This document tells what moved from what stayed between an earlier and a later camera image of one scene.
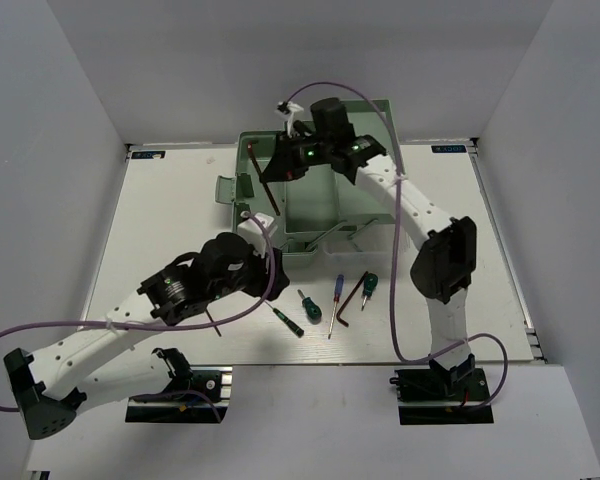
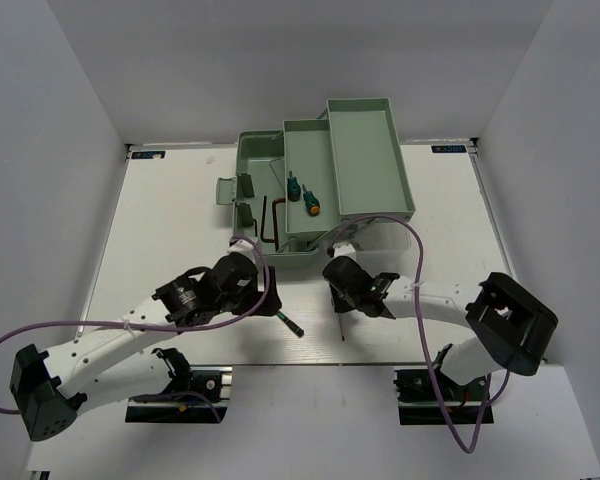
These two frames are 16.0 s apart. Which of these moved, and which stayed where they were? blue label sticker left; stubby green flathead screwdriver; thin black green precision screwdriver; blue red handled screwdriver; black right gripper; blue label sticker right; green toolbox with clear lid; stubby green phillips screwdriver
Moved: stubby green flathead screwdriver; black right gripper; stubby green phillips screwdriver; blue red handled screwdriver
Stayed: blue label sticker left; green toolbox with clear lid; blue label sticker right; thin black green precision screwdriver
